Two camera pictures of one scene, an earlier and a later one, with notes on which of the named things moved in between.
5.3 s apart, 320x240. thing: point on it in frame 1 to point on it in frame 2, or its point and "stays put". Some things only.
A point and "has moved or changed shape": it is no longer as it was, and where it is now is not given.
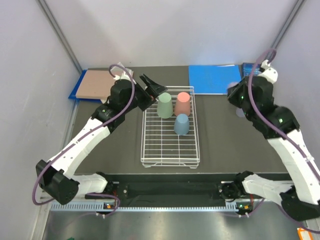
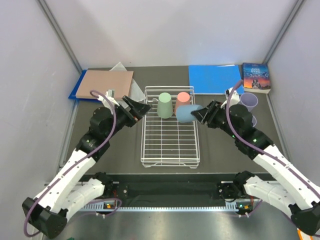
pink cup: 182,104 stays put
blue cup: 181,124 to 183,113
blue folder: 208,79 stays put
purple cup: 232,84 has moved or changed shape
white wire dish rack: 170,133 stays put
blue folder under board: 73,95 stays put
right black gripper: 232,92 to 214,109
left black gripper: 148,99 to 139,109
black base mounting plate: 165,186 stays put
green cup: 165,107 stays put
